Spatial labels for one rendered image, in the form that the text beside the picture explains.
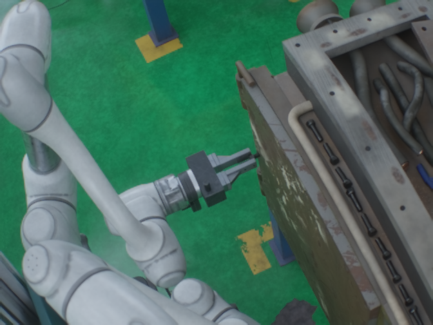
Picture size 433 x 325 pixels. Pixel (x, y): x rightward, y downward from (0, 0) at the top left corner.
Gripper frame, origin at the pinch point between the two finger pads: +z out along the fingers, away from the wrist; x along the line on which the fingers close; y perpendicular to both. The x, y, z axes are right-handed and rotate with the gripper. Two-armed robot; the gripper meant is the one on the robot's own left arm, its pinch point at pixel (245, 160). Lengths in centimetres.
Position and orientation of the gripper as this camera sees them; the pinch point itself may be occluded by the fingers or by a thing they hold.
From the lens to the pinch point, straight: 194.1
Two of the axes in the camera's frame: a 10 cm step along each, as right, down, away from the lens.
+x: -3.8, -7.4, 5.5
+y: -1.6, -5.4, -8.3
